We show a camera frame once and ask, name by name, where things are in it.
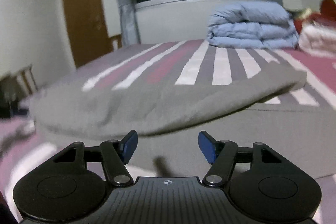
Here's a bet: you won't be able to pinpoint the folded white pink blanket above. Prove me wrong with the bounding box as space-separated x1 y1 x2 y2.
298 24 335 59

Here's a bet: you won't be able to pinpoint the red wooden headboard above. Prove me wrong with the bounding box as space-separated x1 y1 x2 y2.
319 0 336 18

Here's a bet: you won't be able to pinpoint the folded light blue duvet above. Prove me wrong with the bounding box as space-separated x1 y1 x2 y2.
207 1 298 50

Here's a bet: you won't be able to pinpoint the brown wooden door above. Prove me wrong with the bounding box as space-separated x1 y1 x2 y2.
63 0 111 68

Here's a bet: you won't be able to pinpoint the striped pink bed sheet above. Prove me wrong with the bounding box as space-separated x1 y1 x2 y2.
1 40 335 221

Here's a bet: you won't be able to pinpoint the grey pants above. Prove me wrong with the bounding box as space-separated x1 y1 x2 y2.
30 62 306 140

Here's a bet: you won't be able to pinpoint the red gold folded cloth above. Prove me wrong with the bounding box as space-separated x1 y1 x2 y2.
291 7 320 33

